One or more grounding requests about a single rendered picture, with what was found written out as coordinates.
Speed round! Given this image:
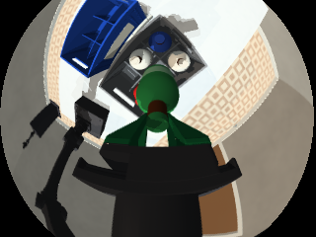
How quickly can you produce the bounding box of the white bottle with grey label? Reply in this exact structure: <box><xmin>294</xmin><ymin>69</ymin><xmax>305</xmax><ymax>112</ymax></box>
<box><xmin>129</xmin><ymin>49</ymin><xmax>153</xmax><ymax>70</ymax></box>

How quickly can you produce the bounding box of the green bottle with pale green label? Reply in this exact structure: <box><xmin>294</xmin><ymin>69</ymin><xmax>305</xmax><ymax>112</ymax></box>
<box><xmin>135</xmin><ymin>64</ymin><xmax>180</xmax><ymax>133</ymax></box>

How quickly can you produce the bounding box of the blue bottle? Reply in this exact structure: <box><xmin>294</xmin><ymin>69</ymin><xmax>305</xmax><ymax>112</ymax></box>
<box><xmin>148</xmin><ymin>32</ymin><xmax>172</xmax><ymax>52</ymax></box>

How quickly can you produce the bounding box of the cream bottle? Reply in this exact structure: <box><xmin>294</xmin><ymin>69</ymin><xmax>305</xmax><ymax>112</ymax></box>
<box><xmin>167</xmin><ymin>51</ymin><xmax>191</xmax><ymax>72</ymax></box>

